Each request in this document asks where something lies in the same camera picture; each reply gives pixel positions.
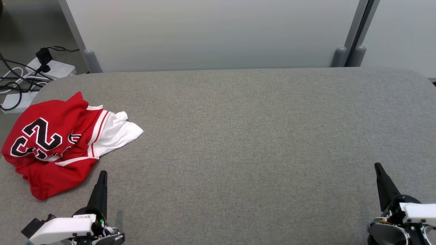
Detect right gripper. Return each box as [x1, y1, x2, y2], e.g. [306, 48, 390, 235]
[374, 163, 436, 245]

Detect black power cable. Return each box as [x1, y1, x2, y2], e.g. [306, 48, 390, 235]
[0, 53, 55, 83]
[0, 82, 24, 111]

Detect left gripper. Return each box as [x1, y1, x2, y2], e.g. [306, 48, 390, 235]
[29, 170, 108, 245]

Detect black power adapter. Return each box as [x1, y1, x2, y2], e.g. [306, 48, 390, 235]
[36, 48, 53, 66]

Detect red number 23 jersey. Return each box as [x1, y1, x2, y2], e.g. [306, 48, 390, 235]
[1, 91, 144, 168]

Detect white power strip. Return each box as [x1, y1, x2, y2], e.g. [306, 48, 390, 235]
[26, 57, 77, 81]
[0, 91, 40, 114]

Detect red white-striped shorts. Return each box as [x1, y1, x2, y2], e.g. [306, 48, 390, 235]
[14, 156, 100, 200]

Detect wide white partition panel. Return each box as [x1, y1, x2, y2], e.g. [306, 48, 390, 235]
[58, 0, 370, 74]

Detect white power cable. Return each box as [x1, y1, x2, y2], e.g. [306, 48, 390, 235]
[0, 66, 46, 95]

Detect thin black adapter cable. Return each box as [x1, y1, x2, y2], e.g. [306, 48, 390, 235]
[48, 46, 80, 53]

